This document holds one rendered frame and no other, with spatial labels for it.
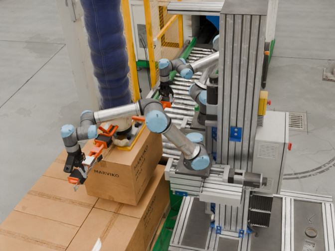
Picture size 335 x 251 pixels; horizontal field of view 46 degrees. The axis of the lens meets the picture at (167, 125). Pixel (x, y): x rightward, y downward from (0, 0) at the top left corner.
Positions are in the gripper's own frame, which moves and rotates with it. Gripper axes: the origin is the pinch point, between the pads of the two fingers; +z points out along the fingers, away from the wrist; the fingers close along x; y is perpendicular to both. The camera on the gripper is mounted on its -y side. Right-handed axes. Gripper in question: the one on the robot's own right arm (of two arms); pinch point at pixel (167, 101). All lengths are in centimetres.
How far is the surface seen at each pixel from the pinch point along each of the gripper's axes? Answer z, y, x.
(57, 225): 67, 82, -61
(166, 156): 60, -5, -5
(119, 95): -25.6, 37.8, -18.8
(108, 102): -20, 40, -26
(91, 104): 71, -77, -117
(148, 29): 1, -129, -64
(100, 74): -41, 41, -28
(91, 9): -84, 42, -26
